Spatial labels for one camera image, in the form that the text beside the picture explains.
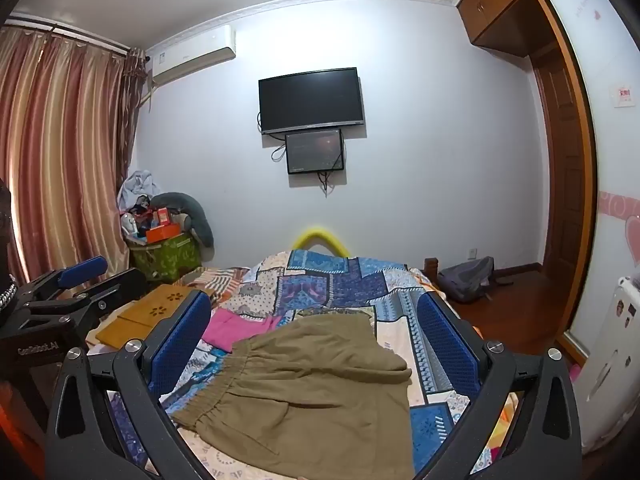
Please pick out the white wall switch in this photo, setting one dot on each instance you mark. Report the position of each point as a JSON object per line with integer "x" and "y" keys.
{"x": 623, "y": 96}

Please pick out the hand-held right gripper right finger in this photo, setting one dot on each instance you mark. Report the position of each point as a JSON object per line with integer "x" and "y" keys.
{"x": 450, "y": 350}

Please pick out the orange patterned blanket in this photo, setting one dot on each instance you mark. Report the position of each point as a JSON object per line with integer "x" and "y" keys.
{"x": 220, "y": 280}

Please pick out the light blue cloth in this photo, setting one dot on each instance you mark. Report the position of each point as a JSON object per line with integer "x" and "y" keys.
{"x": 137, "y": 187}

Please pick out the olive green pants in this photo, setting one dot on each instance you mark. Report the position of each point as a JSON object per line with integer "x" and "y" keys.
{"x": 300, "y": 400}

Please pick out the striped pink curtain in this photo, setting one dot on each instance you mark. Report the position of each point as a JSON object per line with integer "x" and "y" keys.
{"x": 60, "y": 150}

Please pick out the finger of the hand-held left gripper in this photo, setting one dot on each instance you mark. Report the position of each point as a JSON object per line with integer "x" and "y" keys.
{"x": 115, "y": 287}
{"x": 82, "y": 267}

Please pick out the blue patchwork blanket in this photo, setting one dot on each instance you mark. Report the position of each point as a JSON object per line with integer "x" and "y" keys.
{"x": 340, "y": 280}

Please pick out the white sliding wardrobe door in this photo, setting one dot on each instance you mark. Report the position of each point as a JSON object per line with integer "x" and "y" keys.
{"x": 610, "y": 170}

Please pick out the white air conditioner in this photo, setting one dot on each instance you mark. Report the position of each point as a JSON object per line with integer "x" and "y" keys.
{"x": 192, "y": 55}

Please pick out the yellow wooden lap board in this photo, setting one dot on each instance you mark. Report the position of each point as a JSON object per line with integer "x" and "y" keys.
{"x": 150, "y": 305}

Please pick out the orange box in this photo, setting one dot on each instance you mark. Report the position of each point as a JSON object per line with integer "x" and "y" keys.
{"x": 162, "y": 232}

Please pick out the wooden overhead cabinet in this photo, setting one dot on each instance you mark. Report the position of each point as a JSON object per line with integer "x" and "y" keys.
{"x": 495, "y": 10}

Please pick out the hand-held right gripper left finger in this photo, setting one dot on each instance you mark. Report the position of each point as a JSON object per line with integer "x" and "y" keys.
{"x": 177, "y": 345}

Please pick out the yellow hoop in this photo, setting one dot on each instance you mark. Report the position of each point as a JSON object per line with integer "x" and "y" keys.
{"x": 320, "y": 234}

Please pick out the small black wall monitor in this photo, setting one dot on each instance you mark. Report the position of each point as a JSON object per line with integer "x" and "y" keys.
{"x": 315, "y": 152}

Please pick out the grey backpack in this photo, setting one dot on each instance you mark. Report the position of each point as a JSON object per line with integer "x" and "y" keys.
{"x": 467, "y": 280}

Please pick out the pink cloth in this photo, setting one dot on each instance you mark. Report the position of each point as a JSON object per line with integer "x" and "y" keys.
{"x": 235, "y": 330}

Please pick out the black wall television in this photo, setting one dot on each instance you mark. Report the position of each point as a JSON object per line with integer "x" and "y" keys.
{"x": 310, "y": 100}

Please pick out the wooden door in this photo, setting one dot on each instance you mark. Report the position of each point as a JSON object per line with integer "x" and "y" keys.
{"x": 562, "y": 185}

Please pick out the green storage box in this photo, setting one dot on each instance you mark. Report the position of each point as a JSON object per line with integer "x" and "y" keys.
{"x": 167, "y": 257}

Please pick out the wooden bed post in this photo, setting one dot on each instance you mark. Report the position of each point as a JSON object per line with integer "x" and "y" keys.
{"x": 431, "y": 267}

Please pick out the grey pillow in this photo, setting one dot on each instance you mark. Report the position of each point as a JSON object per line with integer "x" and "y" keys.
{"x": 197, "y": 215}

